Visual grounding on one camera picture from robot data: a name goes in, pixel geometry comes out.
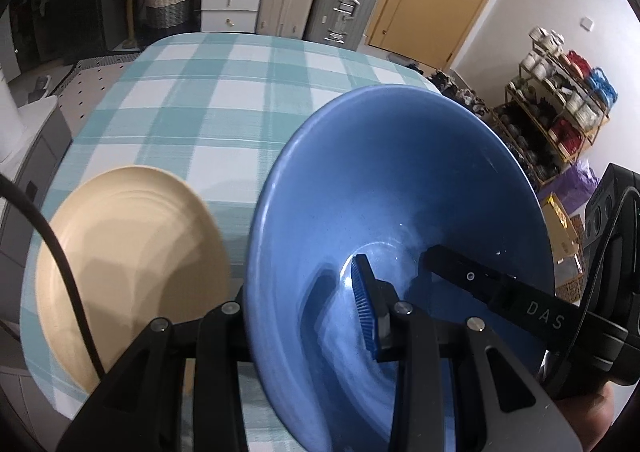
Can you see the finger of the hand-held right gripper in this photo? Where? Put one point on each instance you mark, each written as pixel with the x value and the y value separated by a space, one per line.
pixel 500 289

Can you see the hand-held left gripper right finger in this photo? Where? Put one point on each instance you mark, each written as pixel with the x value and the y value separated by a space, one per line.
pixel 361 302

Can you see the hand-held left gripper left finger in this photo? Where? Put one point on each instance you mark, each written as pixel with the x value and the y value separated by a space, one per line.
pixel 225 332

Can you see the cream plate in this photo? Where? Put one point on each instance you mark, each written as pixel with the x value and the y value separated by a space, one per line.
pixel 130 257

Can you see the dark blue bowl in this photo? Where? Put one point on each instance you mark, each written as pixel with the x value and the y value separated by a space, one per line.
pixel 400 171

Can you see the person's right hand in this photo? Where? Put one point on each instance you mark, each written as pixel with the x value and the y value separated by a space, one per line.
pixel 587 412

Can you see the cardboard box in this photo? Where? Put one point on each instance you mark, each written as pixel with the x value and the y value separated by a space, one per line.
pixel 562 232

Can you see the purple plastic bag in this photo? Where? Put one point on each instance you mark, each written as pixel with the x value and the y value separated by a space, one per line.
pixel 580 182

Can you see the wooden shoe rack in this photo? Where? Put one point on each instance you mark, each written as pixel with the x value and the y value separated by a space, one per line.
pixel 595 131

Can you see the collection of racked sneakers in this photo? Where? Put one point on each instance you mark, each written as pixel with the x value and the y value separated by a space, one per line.
pixel 565 129

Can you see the scattered group of sneakers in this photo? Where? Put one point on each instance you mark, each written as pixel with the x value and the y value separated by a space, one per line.
pixel 467 96

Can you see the teal checkered tablecloth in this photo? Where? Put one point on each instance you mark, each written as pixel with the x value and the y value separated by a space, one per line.
pixel 200 96

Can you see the grey side cabinet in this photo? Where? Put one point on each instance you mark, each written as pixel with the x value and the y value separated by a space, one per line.
pixel 35 166

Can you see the black and white rug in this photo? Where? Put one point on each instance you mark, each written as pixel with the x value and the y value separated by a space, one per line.
pixel 90 76

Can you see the wooden door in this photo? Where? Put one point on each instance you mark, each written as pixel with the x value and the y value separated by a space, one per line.
pixel 440 6

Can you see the white cylindrical appliance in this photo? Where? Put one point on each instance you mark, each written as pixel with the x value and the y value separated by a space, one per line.
pixel 10 121

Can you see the woven laundry basket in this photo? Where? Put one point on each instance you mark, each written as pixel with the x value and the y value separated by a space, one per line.
pixel 167 6

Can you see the white light switch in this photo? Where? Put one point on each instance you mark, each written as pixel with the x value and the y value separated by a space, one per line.
pixel 586 23

